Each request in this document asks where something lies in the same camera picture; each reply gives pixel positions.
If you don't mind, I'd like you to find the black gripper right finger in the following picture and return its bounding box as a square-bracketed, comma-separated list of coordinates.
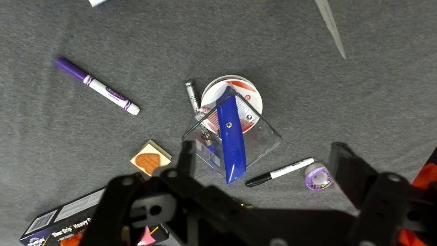
[327, 141, 437, 246]

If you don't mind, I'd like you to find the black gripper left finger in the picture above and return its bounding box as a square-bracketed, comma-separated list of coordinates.
[80, 140, 256, 246]

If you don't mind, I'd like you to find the blue marker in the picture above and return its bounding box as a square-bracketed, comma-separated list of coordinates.
[215, 86, 248, 185]

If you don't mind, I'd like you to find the black marker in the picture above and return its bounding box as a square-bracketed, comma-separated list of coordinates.
[244, 157, 316, 189]

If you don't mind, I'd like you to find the purple marker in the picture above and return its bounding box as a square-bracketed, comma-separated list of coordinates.
[53, 56, 141, 118]

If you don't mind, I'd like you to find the clear plastic container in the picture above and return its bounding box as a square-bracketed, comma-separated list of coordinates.
[181, 86, 282, 172]

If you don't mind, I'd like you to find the pink eraser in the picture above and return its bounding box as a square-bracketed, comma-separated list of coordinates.
[135, 224, 158, 246]

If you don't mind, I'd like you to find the wooden heart stamp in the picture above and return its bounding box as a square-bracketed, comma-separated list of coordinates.
[129, 140, 173, 178]

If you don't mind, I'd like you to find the black nitrile gloves box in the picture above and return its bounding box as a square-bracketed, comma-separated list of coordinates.
[17, 182, 170, 246]

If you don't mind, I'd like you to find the pen with blue cap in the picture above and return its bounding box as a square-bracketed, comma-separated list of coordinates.
[184, 81, 206, 123]

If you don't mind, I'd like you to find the grey table cloth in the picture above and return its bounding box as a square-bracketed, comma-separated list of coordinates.
[0, 0, 437, 246]

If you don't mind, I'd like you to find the red white tape roll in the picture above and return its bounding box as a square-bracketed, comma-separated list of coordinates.
[199, 74, 264, 135]

